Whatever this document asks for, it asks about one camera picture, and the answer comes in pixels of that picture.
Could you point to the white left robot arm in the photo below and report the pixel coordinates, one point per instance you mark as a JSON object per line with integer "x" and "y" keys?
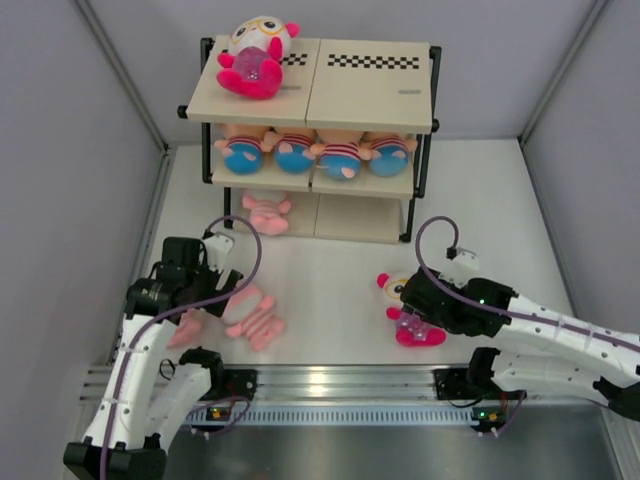
{"x": 140, "y": 365}

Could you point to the boy plush striped shirt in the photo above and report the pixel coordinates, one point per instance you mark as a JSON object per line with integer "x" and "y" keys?
{"x": 340, "y": 153}
{"x": 390, "y": 152}
{"x": 242, "y": 147}

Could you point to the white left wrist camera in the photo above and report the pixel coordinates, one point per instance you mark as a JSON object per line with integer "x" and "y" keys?
{"x": 218, "y": 247}

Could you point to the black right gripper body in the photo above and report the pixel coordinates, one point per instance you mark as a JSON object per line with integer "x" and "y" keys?
{"x": 444, "y": 321}

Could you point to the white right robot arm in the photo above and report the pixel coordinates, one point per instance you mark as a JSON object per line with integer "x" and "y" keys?
{"x": 536, "y": 349}

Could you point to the beige three-tier shelf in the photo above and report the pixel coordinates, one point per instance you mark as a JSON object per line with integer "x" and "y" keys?
{"x": 372, "y": 86}

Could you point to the pink white glasses plush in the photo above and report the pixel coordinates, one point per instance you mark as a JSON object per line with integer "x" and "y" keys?
{"x": 251, "y": 66}
{"x": 410, "y": 332}

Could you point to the pink striped frog plush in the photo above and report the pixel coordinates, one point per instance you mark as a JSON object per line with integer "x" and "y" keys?
{"x": 267, "y": 210}
{"x": 250, "y": 313}
{"x": 188, "y": 330}

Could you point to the aluminium rail base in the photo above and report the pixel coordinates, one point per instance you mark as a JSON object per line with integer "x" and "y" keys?
{"x": 251, "y": 398}

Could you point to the boy plush blue pants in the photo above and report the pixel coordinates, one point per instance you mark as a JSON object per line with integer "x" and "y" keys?
{"x": 292, "y": 148}

